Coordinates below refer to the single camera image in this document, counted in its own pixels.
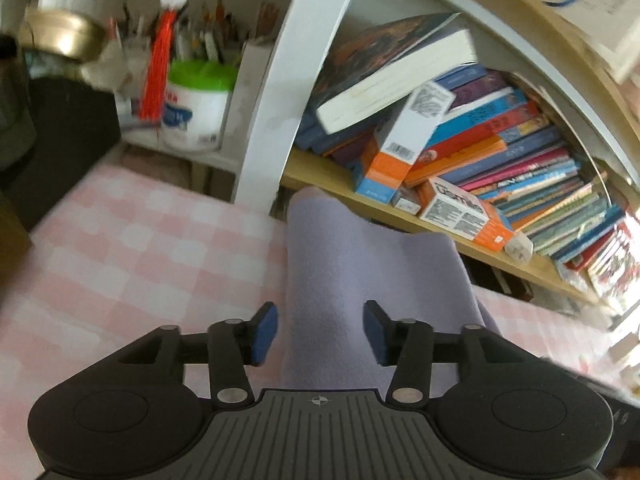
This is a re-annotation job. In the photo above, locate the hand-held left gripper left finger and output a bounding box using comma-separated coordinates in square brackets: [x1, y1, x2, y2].
[116, 301, 280, 407]

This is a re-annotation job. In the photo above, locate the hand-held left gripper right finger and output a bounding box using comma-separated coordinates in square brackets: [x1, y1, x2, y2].
[363, 300, 522, 406]

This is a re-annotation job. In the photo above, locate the brown and purple sweater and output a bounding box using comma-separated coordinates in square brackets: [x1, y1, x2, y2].
[279, 186, 503, 397]

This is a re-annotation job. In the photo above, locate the flat orange and white box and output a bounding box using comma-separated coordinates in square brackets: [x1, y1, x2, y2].
[416, 176, 517, 254]

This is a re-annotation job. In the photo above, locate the pink checked printed mat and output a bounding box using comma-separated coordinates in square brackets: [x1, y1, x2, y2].
[0, 156, 623, 480]

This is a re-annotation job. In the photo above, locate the small white charger plug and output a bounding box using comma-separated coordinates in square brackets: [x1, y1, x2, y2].
[504, 231, 534, 264]

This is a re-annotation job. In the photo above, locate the tall white and orange box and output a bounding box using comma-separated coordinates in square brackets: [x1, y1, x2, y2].
[354, 81, 457, 207]

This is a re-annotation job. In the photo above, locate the row of colourful books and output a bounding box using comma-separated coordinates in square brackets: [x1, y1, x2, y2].
[294, 12, 632, 302]

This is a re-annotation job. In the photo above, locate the white tub with green lid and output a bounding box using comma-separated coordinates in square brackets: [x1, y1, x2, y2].
[161, 59, 239, 154]

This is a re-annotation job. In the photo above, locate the red bottle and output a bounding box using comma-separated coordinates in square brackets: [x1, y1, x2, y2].
[139, 0, 190, 122]

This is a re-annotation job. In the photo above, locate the bunch of pens and pencils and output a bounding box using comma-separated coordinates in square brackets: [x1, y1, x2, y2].
[107, 0, 283, 68]

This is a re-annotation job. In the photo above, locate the gold lidded tin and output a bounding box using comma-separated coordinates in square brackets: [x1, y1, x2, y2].
[24, 7, 107, 67]

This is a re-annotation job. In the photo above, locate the white bookshelf frame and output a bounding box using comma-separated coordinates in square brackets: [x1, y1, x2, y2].
[231, 0, 640, 211]

